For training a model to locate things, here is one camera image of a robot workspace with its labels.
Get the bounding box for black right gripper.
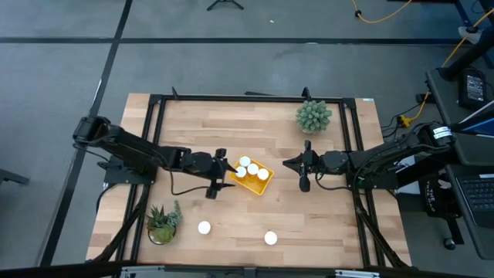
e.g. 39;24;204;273
282;139;323;193

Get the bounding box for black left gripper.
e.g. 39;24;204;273
205;147;239;201

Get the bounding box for yellow plastic basket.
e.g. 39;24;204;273
228;155;275;196

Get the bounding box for round pale green spiky plant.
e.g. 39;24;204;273
296;99;333;135

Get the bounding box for green succulent in glass pot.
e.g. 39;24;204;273
145;199;184;246

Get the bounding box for black bag white lettering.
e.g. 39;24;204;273
418;175;466;250

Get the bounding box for black tripod legs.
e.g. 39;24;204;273
206;0;245;12

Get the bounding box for grey side desk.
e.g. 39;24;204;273
425;67;494;260

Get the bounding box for black laptop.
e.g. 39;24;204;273
455;174;494;229

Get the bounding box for blue flat object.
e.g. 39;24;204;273
461;115;494;137

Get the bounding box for black crossbar with grey brackets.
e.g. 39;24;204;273
0;261;494;278

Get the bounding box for black power brick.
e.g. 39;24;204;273
458;68;488;110

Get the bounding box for black slanted pole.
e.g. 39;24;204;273
438;29;494;82

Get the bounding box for black chair base leg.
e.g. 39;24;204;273
0;168;31;187

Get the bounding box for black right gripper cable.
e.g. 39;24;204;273
314;171;351;192

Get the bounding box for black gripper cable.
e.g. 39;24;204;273
314;171;351;192
168;168;212;196

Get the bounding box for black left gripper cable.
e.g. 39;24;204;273
168;168;212;196

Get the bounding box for black aluminium table frame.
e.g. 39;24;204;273
90;86;412;270

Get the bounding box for yellow cable with plug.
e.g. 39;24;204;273
397;9;494;131

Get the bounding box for yellow floor cable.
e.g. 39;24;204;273
350;0;414;25

